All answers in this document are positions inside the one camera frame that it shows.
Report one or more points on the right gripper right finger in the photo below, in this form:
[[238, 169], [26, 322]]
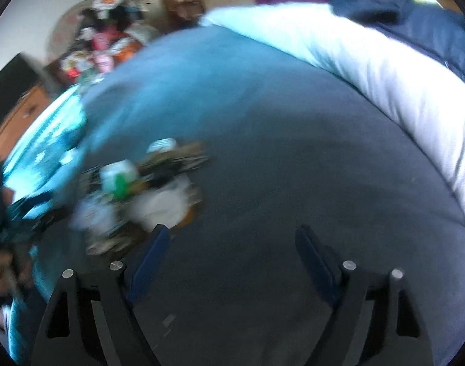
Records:
[[319, 263]]

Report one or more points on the navy blue jacket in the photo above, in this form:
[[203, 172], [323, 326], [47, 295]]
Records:
[[427, 28]]

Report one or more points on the blue bed blanket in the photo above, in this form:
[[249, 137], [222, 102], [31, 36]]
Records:
[[291, 145]]

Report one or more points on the cyan plastic basket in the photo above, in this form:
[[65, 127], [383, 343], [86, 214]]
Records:
[[37, 155]]

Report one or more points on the cluttered wooden side table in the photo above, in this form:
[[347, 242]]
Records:
[[95, 36]]

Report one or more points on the white duvet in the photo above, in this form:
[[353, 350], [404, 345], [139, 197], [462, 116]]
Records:
[[420, 95]]

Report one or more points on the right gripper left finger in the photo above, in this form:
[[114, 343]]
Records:
[[140, 275]]

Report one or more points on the black flat television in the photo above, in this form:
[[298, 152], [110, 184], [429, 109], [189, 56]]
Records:
[[17, 78]]

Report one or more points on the wooden drawer dresser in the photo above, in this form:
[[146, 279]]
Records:
[[21, 117]]

